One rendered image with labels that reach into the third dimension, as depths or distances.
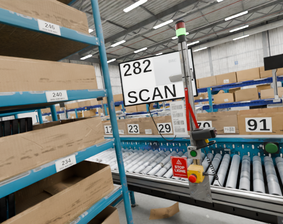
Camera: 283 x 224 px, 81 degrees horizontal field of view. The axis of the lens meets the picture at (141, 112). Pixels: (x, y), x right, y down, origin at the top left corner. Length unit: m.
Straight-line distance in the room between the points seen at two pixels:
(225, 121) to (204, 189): 0.66
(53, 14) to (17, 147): 0.41
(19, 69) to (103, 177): 0.45
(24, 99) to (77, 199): 0.35
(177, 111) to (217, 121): 0.63
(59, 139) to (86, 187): 0.20
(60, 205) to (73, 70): 0.43
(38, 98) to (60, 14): 0.30
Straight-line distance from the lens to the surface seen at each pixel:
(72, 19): 0.71
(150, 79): 1.09
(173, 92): 1.06
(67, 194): 0.62
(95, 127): 0.66
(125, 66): 1.15
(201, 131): 0.88
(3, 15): 0.56
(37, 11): 0.64
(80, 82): 0.64
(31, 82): 0.56
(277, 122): 1.52
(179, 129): 0.98
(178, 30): 0.99
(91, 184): 0.67
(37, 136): 0.55
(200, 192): 1.09
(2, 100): 0.50
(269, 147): 1.49
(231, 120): 1.52
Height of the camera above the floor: 1.28
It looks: 4 degrees down
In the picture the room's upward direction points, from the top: 9 degrees counter-clockwise
